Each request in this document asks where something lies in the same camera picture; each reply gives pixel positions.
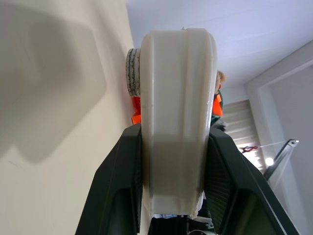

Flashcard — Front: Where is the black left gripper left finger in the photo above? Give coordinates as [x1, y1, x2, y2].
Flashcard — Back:
[74, 123, 144, 235]

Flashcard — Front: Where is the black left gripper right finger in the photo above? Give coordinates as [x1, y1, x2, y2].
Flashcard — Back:
[204, 127, 300, 235]

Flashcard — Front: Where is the white box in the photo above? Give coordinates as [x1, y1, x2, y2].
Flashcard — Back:
[139, 27, 219, 219]

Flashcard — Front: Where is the red and black clip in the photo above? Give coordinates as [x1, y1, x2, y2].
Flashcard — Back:
[239, 145, 258, 153]

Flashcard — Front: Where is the silver metal stand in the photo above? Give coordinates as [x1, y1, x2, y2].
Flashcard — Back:
[263, 139, 299, 181]

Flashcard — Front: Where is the person in orange vest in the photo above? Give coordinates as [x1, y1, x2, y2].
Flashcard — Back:
[131, 70, 228, 129]

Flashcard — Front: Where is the grey ribbed roll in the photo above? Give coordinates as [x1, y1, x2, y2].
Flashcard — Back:
[125, 48, 142, 97]

